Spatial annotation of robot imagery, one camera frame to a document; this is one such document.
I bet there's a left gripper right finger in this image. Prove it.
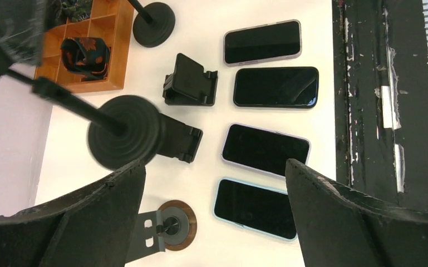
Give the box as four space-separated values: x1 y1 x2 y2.
285 159 428 266

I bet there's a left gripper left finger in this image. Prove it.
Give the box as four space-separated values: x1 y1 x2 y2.
0 161 146 266

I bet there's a light blue case phone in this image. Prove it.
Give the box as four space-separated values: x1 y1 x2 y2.
213 177 297 240

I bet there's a wooden base phone stand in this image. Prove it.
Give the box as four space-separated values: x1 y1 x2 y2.
126 200 198 263

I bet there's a black round stand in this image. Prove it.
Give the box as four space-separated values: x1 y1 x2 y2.
0 26 163 171
128 0 175 48

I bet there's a lavender case phone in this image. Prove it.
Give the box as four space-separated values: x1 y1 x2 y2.
221 123 312 178

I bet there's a black small phone stand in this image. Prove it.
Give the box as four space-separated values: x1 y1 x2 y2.
157 114 203 164

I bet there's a black phone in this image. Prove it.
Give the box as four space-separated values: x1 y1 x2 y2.
233 67 319 109

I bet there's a black wedge phone stand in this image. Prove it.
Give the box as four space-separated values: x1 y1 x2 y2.
163 53 218 106

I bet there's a grey case phone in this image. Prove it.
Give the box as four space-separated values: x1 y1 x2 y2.
223 19 302 66

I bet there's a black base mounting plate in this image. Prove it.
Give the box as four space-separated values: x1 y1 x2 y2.
332 1 428 212

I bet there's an orange compartment tray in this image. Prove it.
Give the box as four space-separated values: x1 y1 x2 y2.
35 1 134 93

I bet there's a black strap in tray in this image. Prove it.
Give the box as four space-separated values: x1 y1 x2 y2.
60 37 111 82

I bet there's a black strap middle tray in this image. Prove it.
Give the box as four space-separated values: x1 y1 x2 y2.
50 0 95 24

